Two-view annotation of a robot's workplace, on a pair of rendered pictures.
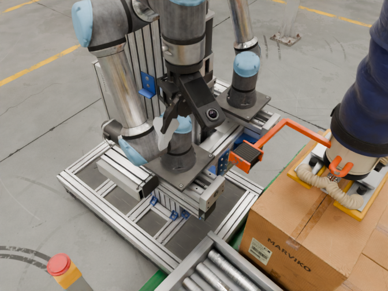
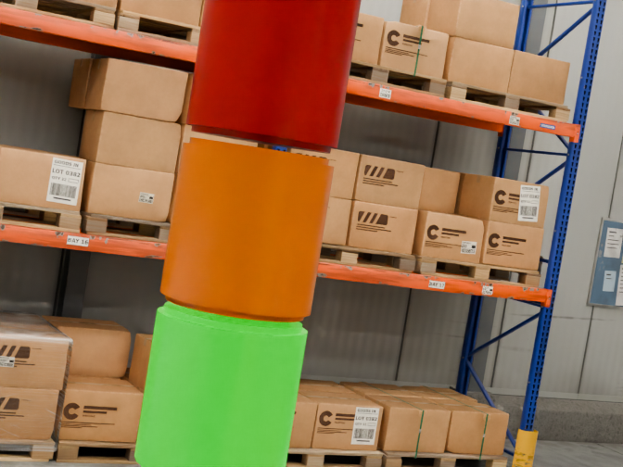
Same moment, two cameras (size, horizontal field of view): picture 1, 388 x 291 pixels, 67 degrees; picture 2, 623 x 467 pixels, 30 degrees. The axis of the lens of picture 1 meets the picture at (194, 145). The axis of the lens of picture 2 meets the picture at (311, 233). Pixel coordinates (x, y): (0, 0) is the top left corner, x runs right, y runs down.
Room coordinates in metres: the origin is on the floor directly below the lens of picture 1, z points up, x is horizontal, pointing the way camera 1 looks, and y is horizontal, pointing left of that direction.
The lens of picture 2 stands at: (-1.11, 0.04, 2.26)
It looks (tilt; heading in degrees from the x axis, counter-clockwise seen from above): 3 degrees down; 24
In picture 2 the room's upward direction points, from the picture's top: 9 degrees clockwise
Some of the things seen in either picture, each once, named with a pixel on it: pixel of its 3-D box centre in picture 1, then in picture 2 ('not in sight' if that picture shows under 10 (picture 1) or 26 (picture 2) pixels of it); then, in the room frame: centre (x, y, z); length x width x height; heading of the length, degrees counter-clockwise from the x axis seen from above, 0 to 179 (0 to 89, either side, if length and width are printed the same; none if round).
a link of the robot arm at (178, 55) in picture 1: (182, 47); not in sight; (0.48, 0.02, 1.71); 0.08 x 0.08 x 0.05
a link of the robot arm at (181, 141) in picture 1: (174, 130); not in sight; (0.78, 0.07, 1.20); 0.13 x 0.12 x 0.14; 125
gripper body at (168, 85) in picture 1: (182, 82); not in sight; (0.49, 0.02, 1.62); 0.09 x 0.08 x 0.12; 34
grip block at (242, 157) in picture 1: (246, 156); not in sight; (0.67, -0.18, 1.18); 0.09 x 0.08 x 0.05; 46
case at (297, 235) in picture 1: (316, 213); not in sight; (0.70, -0.57, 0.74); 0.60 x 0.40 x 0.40; 138
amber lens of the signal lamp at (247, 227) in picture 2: not in sight; (247, 228); (-0.77, 0.22, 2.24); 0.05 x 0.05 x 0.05
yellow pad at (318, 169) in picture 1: (320, 153); not in sight; (0.77, -0.51, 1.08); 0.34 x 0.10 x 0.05; 136
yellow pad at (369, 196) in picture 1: (368, 181); not in sight; (0.64, -0.65, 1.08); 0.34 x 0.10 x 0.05; 136
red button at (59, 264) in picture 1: (59, 265); not in sight; (0.36, 0.43, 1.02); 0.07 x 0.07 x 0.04
